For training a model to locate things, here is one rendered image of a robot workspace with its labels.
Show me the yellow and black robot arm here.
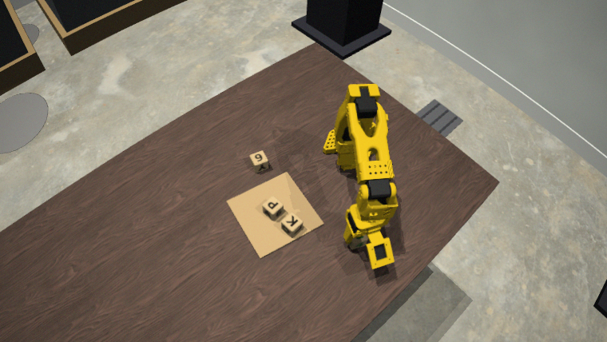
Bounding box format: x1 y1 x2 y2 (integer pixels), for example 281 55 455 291
323 84 398 220

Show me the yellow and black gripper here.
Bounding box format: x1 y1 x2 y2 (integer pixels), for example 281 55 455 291
343 204 395 269

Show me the beige flat mat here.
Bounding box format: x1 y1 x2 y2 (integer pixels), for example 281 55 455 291
227 172 324 259

